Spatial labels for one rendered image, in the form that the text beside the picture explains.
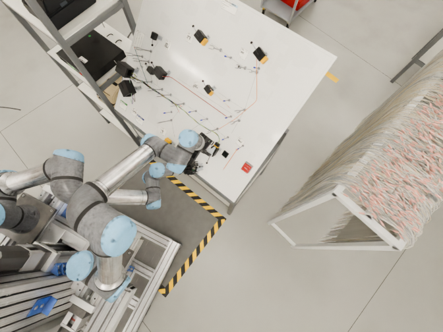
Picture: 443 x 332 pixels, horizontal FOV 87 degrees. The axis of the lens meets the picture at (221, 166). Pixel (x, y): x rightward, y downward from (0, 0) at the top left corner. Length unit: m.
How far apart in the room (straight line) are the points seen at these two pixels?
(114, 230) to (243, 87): 1.01
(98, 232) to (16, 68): 3.54
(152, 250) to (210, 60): 1.66
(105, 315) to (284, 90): 1.48
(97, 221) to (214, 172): 0.96
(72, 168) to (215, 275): 1.72
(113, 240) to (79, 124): 2.56
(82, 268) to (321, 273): 2.10
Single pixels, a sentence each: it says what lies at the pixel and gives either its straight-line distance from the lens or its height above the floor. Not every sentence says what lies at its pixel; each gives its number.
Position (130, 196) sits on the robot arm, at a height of 1.34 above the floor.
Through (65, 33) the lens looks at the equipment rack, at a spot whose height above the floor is 1.46.
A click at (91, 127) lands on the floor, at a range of 3.15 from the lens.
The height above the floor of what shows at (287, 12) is 0.17.
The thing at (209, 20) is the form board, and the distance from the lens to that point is 1.53.
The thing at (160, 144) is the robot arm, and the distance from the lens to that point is 1.02.
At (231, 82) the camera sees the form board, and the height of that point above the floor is 1.33.
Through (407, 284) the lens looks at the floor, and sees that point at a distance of 3.08.
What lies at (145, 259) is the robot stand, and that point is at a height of 0.21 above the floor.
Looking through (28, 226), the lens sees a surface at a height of 1.20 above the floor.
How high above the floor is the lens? 2.44
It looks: 71 degrees down
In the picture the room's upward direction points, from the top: 4 degrees clockwise
